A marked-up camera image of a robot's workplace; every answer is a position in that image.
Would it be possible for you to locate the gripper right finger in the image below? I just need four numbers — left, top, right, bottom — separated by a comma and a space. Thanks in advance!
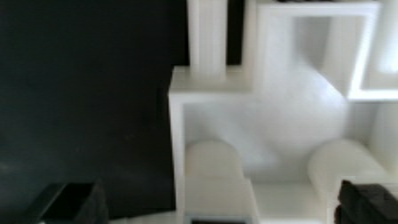
335, 180, 398, 224

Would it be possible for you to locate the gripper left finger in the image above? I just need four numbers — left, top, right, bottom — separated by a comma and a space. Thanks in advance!
24, 181, 109, 224

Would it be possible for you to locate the white chair seat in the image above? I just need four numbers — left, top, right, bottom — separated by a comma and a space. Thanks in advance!
170, 0, 398, 224

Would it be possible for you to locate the white chair leg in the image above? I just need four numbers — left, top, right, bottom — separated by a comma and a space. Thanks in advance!
308, 139, 390, 206
184, 141, 260, 224

